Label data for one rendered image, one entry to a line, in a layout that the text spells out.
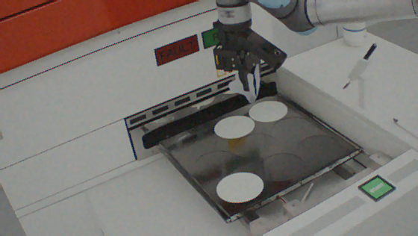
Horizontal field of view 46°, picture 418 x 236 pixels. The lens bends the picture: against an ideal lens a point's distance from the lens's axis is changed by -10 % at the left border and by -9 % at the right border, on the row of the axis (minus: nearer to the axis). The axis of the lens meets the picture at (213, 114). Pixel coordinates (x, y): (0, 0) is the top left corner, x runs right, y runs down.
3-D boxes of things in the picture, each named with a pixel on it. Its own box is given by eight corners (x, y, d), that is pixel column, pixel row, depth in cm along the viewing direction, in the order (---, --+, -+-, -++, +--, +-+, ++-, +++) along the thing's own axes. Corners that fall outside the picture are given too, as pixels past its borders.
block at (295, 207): (283, 215, 107) (282, 205, 105) (296, 207, 108) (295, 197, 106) (305, 235, 100) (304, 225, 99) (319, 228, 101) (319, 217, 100)
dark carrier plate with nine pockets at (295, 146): (160, 143, 134) (160, 141, 133) (274, 95, 145) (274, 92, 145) (230, 216, 107) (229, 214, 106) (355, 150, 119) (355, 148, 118)
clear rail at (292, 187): (224, 222, 106) (222, 217, 106) (361, 149, 119) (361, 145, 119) (227, 225, 105) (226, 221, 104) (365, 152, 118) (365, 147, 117)
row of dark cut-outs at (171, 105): (127, 127, 132) (125, 119, 131) (272, 68, 148) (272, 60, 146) (128, 128, 132) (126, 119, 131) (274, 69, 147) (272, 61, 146)
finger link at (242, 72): (248, 84, 125) (243, 51, 120) (255, 84, 124) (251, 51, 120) (239, 93, 122) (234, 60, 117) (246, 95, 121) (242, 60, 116)
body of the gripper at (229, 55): (230, 57, 128) (223, 12, 122) (263, 61, 124) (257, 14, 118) (215, 72, 123) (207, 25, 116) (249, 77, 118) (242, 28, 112)
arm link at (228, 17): (255, -3, 115) (239, 10, 110) (257, 16, 118) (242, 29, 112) (225, -5, 119) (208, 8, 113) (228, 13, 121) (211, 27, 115)
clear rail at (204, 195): (154, 145, 134) (152, 140, 133) (158, 143, 135) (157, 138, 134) (227, 225, 105) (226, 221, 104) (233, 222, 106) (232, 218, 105)
